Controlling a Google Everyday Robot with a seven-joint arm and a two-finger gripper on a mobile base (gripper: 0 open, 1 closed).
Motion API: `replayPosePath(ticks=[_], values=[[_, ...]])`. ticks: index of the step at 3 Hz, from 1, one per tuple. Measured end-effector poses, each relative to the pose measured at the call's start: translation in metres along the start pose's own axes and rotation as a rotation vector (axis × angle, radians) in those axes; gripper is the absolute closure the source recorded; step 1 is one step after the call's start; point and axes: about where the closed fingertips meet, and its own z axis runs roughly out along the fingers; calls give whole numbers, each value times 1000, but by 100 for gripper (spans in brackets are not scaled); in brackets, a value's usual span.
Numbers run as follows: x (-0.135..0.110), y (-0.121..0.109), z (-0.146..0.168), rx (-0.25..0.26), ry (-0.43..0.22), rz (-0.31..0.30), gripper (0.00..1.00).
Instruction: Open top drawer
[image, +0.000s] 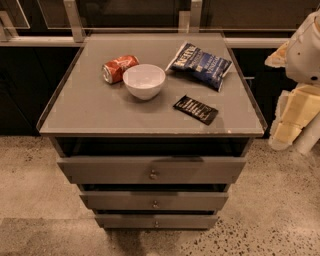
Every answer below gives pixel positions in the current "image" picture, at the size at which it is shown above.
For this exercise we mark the blue chips bag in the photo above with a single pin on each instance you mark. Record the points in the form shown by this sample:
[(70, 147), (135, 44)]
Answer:
[(206, 67)]

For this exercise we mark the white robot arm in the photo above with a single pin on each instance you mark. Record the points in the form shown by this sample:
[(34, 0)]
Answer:
[(310, 135)]

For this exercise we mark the grey drawer cabinet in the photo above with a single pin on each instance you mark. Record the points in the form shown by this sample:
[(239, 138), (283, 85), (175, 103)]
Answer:
[(88, 117)]

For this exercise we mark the white ceramic bowl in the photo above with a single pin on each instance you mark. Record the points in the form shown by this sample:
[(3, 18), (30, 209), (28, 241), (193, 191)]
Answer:
[(144, 81)]

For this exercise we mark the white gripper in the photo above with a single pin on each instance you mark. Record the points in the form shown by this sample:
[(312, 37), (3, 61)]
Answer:
[(304, 56)]

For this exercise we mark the red soda can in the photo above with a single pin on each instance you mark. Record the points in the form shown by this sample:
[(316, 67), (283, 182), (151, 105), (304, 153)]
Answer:
[(113, 70)]

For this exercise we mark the black snack bar wrapper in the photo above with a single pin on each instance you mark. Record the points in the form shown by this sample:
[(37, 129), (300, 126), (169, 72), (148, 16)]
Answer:
[(196, 109)]

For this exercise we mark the grey top drawer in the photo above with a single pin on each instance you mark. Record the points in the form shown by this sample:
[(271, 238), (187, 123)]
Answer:
[(151, 170)]

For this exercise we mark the metal railing frame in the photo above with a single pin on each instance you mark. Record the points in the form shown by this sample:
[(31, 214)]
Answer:
[(245, 23)]

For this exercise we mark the grey middle drawer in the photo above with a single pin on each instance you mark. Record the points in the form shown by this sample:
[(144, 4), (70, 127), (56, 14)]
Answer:
[(154, 200)]

